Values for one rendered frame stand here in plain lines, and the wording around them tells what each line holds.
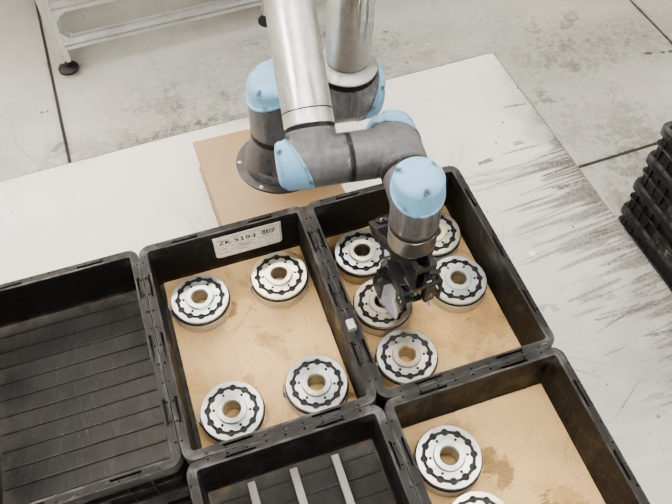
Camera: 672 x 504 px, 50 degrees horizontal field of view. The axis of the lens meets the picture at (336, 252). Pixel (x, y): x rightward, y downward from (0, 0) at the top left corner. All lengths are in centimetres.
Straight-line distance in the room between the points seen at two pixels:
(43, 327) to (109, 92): 175
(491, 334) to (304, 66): 57
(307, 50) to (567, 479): 76
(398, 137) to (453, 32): 213
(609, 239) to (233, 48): 192
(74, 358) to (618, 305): 103
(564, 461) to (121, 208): 104
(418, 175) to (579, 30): 236
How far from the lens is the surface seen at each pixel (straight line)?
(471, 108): 183
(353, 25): 131
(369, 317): 126
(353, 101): 142
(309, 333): 128
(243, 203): 149
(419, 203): 99
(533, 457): 123
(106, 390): 129
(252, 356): 127
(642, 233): 227
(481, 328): 131
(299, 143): 105
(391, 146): 106
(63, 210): 171
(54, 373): 134
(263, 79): 142
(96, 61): 318
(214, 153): 160
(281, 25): 109
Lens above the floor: 195
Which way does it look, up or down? 55 degrees down
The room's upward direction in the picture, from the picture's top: 1 degrees counter-clockwise
